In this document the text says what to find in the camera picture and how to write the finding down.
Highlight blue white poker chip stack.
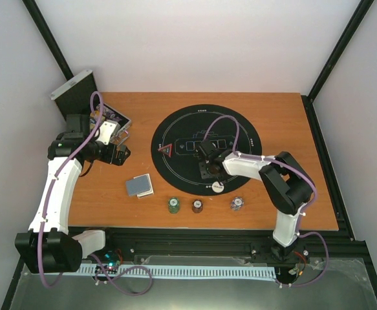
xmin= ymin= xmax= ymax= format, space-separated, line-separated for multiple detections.
xmin=230 ymin=196 xmax=244 ymax=211

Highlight green poker chip stack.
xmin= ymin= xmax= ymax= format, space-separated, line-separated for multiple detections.
xmin=168 ymin=197 xmax=180 ymax=214

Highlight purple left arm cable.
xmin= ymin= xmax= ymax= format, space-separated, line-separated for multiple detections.
xmin=38 ymin=91 xmax=153 ymax=296

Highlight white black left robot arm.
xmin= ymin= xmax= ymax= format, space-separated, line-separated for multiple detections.
xmin=15 ymin=114 xmax=131 ymax=274

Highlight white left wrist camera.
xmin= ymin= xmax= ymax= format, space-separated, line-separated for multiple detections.
xmin=96 ymin=120 xmax=120 ymax=145

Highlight white playing card box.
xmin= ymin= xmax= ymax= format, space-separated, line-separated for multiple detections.
xmin=136 ymin=174 xmax=154 ymax=198

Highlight red brown poker chip stack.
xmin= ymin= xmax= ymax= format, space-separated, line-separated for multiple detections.
xmin=192 ymin=199 xmax=204 ymax=213

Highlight white dealer button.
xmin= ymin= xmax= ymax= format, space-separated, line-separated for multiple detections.
xmin=211 ymin=181 xmax=224 ymax=194

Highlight triangular all-in marker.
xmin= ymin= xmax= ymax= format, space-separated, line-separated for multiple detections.
xmin=158 ymin=143 xmax=173 ymax=158

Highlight aluminium poker case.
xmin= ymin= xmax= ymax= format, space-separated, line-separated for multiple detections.
xmin=50 ymin=69 xmax=131 ymax=145

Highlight light blue cable duct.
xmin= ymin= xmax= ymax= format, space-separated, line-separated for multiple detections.
xmin=69 ymin=263 xmax=276 ymax=282

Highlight round black poker mat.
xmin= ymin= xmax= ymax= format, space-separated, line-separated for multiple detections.
xmin=151 ymin=105 xmax=262 ymax=196

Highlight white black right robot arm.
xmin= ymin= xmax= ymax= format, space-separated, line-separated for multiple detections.
xmin=195 ymin=139 xmax=318 ymax=262

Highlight blue playing card deck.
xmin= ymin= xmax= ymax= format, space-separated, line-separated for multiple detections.
xmin=125 ymin=174 xmax=151 ymax=196

